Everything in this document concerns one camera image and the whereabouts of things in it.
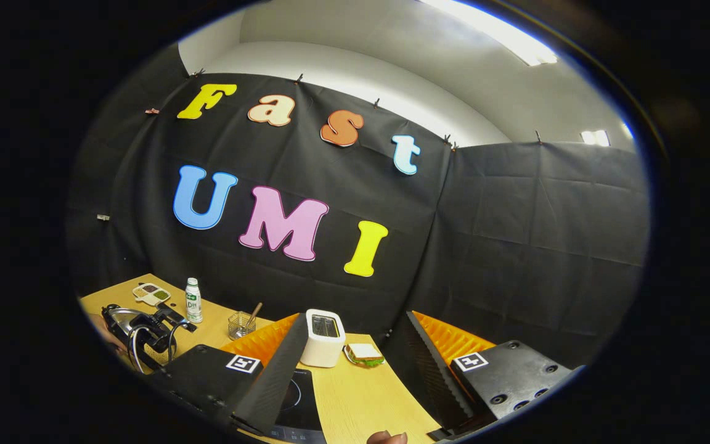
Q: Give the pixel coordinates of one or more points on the sandwich with lettuce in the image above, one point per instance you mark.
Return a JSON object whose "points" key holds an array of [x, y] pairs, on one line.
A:
{"points": [[364, 354]]}

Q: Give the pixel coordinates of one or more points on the small ceiling light panel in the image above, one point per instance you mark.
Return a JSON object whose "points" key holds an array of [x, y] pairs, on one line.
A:
{"points": [[595, 137]]}

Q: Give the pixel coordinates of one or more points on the black induction cooktop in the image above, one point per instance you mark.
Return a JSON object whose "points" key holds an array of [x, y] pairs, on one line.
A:
{"points": [[302, 401]]}

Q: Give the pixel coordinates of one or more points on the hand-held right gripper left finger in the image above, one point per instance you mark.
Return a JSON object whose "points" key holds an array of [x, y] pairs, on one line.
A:
{"points": [[278, 376]]}

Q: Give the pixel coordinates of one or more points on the black backdrop cloth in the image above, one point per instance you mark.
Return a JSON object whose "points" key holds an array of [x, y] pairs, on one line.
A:
{"points": [[361, 203]]}

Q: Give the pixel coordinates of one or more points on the white divided condiment dish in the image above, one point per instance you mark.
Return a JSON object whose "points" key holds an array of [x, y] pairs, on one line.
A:
{"points": [[151, 293]]}

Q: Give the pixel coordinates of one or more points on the small white drink bottle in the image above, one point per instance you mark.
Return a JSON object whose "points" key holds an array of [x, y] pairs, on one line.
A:
{"points": [[193, 305]]}

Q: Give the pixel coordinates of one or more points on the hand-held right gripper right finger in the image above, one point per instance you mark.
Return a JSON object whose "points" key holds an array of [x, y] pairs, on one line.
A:
{"points": [[429, 376]]}

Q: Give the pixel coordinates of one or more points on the white toaster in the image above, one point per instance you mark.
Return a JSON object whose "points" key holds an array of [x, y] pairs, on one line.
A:
{"points": [[324, 345]]}

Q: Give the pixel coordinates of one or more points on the wooden stick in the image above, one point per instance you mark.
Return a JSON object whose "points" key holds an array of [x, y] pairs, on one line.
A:
{"points": [[254, 313]]}

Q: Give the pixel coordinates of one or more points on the stainless steel pot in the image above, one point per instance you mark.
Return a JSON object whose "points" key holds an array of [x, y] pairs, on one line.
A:
{"points": [[151, 327]]}

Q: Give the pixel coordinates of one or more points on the long ceiling light panel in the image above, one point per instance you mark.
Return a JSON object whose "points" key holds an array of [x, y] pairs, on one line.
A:
{"points": [[503, 31]]}

